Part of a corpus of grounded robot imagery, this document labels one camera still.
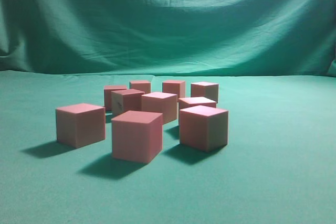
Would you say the pink wooden cube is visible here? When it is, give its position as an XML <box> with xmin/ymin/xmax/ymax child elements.
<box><xmin>55</xmin><ymin>103</ymin><xmax>106</xmax><ymax>148</ymax></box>
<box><xmin>191</xmin><ymin>81</ymin><xmax>219</xmax><ymax>103</ymax></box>
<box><xmin>141</xmin><ymin>92</ymin><xmax>177</xmax><ymax>124</ymax></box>
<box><xmin>111</xmin><ymin>110</ymin><xmax>163</xmax><ymax>164</ymax></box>
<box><xmin>162</xmin><ymin>80</ymin><xmax>186</xmax><ymax>98</ymax></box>
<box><xmin>111</xmin><ymin>89</ymin><xmax>145</xmax><ymax>115</ymax></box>
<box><xmin>179</xmin><ymin>105</ymin><xmax>229</xmax><ymax>152</ymax></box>
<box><xmin>129</xmin><ymin>80</ymin><xmax>151</xmax><ymax>94</ymax></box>
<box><xmin>178</xmin><ymin>97</ymin><xmax>217</xmax><ymax>109</ymax></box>
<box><xmin>103</xmin><ymin>85</ymin><xmax>128</xmax><ymax>111</ymax></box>

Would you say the green cloth backdrop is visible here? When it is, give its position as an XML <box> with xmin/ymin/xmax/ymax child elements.
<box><xmin>1</xmin><ymin>0</ymin><xmax>335</xmax><ymax>76</ymax></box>

